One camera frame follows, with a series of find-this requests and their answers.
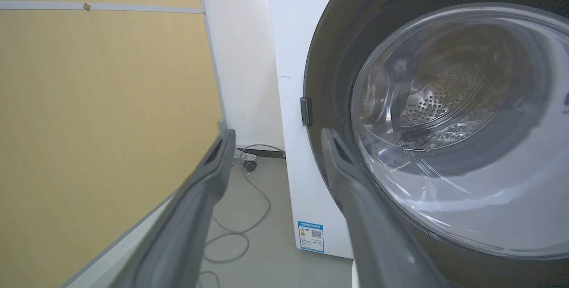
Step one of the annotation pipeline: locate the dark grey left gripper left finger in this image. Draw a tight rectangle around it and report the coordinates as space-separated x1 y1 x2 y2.
111 129 236 288

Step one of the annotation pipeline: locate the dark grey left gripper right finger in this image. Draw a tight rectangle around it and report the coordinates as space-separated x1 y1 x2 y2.
321 128 449 288

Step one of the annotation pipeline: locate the round dark washing machine door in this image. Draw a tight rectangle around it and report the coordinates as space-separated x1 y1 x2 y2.
301 0 569 288

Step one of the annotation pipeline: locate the white washing machine body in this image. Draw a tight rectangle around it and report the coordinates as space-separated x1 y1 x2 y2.
267 0 356 260

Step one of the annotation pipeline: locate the blue energy label sticker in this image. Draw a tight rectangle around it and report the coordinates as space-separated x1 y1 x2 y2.
297 221 325 253

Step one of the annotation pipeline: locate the wooden partition panel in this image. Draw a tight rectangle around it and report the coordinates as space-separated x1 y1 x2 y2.
0 0 228 288

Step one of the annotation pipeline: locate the grey power cable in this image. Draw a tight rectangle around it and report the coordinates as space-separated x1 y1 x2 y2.
198 144 285 288

